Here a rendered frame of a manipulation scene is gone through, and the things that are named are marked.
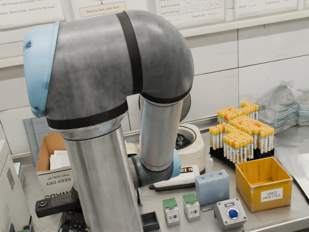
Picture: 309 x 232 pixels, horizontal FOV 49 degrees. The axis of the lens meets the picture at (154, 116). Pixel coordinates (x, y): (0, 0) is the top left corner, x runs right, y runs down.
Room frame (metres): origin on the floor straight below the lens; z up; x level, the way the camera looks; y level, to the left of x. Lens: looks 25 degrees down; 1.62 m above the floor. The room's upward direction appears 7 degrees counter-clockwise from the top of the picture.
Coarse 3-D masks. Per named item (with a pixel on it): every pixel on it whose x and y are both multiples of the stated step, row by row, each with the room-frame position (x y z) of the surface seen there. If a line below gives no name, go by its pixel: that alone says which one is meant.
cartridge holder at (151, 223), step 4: (152, 212) 0.83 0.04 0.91; (140, 216) 0.82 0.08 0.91; (144, 216) 0.83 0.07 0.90; (148, 216) 0.83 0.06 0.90; (152, 216) 0.83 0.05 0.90; (156, 216) 0.81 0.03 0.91; (144, 220) 0.83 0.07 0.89; (148, 220) 0.83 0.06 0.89; (152, 220) 0.82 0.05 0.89; (156, 220) 0.81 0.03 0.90; (144, 224) 0.81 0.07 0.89; (148, 224) 0.81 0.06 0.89; (152, 224) 0.78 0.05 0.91; (156, 224) 0.78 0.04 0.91; (144, 228) 0.78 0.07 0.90; (148, 228) 0.78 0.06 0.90; (152, 228) 0.78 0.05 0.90; (156, 228) 0.78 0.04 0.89
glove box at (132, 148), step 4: (128, 140) 1.26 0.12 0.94; (128, 144) 1.19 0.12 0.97; (132, 144) 1.19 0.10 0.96; (128, 148) 1.15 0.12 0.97; (132, 148) 1.16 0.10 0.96; (136, 148) 1.18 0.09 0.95; (128, 152) 1.13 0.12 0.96; (132, 152) 1.13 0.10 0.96; (136, 152) 1.14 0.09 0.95; (128, 156) 1.18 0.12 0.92; (132, 156) 1.13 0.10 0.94
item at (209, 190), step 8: (200, 176) 0.90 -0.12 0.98; (208, 176) 0.89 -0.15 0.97; (216, 176) 0.89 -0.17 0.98; (224, 176) 0.88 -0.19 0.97; (200, 184) 0.86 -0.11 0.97; (208, 184) 0.87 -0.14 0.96; (216, 184) 0.87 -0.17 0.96; (224, 184) 0.88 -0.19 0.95; (200, 192) 0.86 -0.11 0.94; (208, 192) 0.87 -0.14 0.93; (216, 192) 0.87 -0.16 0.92; (224, 192) 0.88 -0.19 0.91; (200, 200) 0.86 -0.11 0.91; (208, 200) 0.87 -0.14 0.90; (216, 200) 0.87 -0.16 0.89; (224, 200) 0.88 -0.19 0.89; (208, 208) 0.85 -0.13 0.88
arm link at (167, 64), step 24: (144, 24) 0.45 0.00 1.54; (168, 24) 0.47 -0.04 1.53; (144, 48) 0.43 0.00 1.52; (168, 48) 0.44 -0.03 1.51; (144, 72) 0.43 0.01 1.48; (168, 72) 0.44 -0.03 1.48; (192, 72) 0.49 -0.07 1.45; (144, 96) 0.50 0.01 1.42; (168, 96) 0.48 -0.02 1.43; (144, 120) 0.56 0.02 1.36; (168, 120) 0.53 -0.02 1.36; (144, 144) 0.60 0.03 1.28; (168, 144) 0.58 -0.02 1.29; (144, 168) 0.65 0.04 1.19; (168, 168) 0.65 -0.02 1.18
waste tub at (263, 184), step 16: (256, 160) 0.95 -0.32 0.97; (272, 160) 0.95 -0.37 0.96; (240, 176) 0.90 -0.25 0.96; (256, 176) 0.95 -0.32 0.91; (272, 176) 0.95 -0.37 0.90; (288, 176) 0.85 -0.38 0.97; (240, 192) 0.90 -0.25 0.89; (256, 192) 0.82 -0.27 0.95; (272, 192) 0.82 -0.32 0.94; (288, 192) 0.83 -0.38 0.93; (256, 208) 0.82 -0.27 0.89; (272, 208) 0.82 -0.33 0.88
